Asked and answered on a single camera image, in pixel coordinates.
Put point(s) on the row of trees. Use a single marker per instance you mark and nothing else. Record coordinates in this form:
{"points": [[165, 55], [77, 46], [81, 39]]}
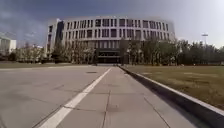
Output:
{"points": [[160, 51]]}

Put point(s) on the floodlight pole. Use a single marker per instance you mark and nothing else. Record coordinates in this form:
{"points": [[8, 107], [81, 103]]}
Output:
{"points": [[204, 40]]}

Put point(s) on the grey stone paved plaza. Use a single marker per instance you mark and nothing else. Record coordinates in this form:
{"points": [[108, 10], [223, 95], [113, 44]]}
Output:
{"points": [[126, 100]]}

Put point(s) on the white building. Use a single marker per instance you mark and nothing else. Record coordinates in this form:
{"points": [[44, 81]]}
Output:
{"points": [[6, 46]]}

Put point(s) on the grass lawn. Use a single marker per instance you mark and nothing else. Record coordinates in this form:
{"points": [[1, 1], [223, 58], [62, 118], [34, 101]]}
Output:
{"points": [[193, 80]]}

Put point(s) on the large curved grey building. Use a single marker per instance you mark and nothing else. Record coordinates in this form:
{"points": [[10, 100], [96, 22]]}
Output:
{"points": [[110, 33]]}

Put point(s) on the dry grass patch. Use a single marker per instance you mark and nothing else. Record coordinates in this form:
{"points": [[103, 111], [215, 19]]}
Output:
{"points": [[30, 65]]}

